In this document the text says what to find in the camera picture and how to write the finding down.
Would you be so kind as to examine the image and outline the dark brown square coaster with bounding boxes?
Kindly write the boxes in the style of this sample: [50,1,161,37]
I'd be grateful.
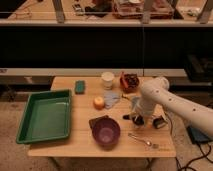
[89,115,109,129]

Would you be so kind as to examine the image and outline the black cable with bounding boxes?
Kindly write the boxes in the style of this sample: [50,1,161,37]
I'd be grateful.
[175,141,213,171]

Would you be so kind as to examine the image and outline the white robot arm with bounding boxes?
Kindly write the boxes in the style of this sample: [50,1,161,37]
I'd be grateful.
[133,77,213,138]

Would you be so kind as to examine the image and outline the dark blue power box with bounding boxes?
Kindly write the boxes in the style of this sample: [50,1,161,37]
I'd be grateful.
[187,126,212,144]

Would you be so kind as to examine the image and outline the light blue cloth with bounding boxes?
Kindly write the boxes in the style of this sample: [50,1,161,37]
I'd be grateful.
[104,91,120,109]

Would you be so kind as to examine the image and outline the black handled utensil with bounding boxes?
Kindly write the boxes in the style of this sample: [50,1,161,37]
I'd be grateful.
[123,115,133,120]

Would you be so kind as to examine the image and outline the green sponge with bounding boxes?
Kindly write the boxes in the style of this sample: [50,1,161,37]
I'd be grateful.
[75,80,85,94]

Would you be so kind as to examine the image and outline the purple plastic bowl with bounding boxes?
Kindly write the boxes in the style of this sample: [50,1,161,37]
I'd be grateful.
[92,118,120,147]

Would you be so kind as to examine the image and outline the white paper cup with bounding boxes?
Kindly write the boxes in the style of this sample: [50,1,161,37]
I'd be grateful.
[101,72,115,89]

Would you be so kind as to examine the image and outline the green plastic tray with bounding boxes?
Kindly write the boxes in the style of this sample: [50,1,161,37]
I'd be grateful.
[16,90,72,144]

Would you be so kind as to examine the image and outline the light blue cup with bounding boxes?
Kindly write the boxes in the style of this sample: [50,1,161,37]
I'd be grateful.
[131,97,140,111]

